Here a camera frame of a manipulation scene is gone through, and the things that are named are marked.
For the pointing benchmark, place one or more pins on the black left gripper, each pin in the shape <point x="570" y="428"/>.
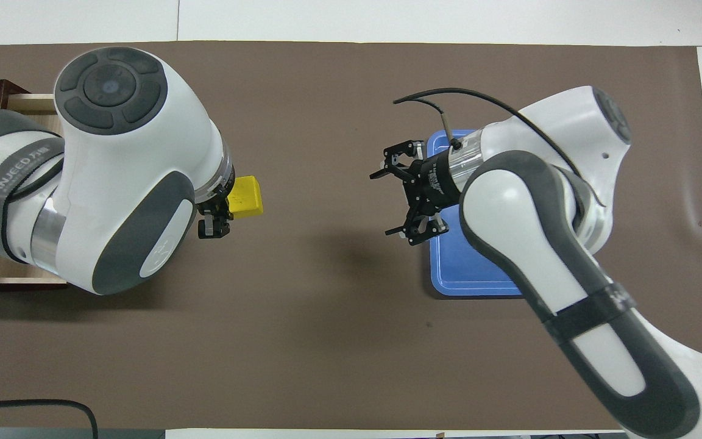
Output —
<point x="212" y="202"/>

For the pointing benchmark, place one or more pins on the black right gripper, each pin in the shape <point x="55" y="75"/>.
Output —
<point x="439" y="183"/>

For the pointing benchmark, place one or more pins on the yellow cube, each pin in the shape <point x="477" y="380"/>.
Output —
<point x="246" y="198"/>

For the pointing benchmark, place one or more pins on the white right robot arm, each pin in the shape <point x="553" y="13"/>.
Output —
<point x="509" y="213"/>

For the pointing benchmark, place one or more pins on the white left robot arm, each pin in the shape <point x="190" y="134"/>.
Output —
<point x="131" y="152"/>

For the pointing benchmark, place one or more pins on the blue plastic tray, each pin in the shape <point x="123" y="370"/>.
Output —
<point x="448" y="268"/>

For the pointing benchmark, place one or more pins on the brown table mat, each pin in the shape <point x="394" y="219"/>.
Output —
<point x="326" y="335"/>

